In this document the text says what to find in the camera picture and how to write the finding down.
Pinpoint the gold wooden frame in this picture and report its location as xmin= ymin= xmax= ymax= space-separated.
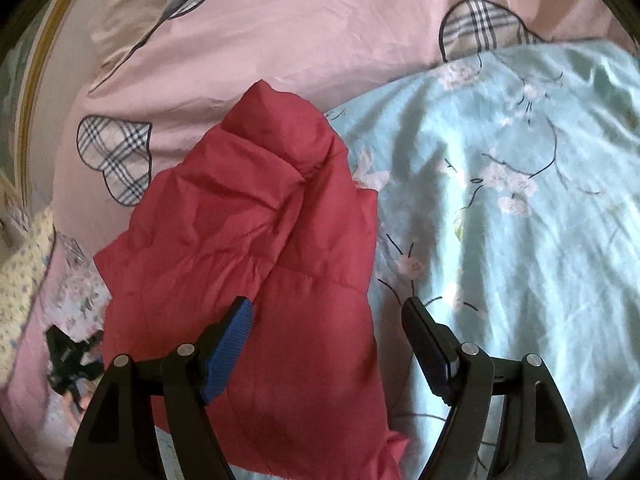
xmin=12 ymin=0 xmax=108 ymax=196

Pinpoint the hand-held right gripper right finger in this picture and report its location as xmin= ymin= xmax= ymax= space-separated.
xmin=401 ymin=296 xmax=588 ymax=480

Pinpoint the yellow floral pillow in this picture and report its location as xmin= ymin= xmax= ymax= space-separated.
xmin=0 ymin=207 xmax=56 ymax=381

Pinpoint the pink pillow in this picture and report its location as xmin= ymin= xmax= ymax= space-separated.
xmin=0 ymin=245 xmax=108 ymax=466

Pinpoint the white floral ruffled pillow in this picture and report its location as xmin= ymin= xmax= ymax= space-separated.
xmin=52 ymin=235 xmax=113 ymax=326

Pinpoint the pink quilt with plaid hearts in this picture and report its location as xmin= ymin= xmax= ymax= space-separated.
xmin=50 ymin=0 xmax=621 ymax=241

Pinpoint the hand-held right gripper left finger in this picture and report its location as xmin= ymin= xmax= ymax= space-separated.
xmin=65 ymin=296 xmax=256 ymax=480

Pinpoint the red quilted jacket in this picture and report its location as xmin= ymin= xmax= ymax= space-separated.
xmin=92 ymin=79 xmax=411 ymax=480

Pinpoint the light blue floral bedsheet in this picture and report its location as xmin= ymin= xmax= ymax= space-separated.
xmin=155 ymin=40 xmax=640 ymax=480

